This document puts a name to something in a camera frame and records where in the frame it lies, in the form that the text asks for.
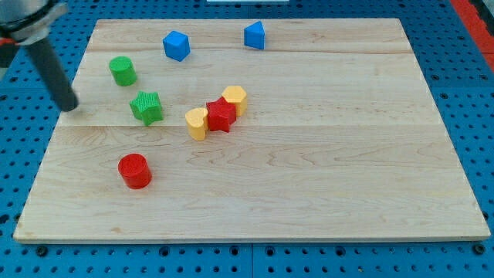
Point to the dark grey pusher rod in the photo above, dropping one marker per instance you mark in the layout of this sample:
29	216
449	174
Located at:
52	74

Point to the green star block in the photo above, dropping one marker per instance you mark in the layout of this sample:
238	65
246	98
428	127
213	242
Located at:
147	107

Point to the red star block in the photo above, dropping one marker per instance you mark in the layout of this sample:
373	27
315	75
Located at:
221	114

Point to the green cylinder block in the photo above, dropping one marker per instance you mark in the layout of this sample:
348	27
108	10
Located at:
122	70

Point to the red cylinder block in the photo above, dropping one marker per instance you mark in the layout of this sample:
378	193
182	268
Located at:
134	170

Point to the blue cube block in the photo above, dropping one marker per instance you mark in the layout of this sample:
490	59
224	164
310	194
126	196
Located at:
176	45

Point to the light wooden board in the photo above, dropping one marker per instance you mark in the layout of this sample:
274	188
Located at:
341	141

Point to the yellow heart block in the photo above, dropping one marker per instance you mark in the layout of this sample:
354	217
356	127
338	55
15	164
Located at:
197	123

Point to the yellow hexagon block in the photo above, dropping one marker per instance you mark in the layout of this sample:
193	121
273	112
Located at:
236	95

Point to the blue triangle block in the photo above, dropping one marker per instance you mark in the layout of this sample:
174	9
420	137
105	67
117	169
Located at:
254	35

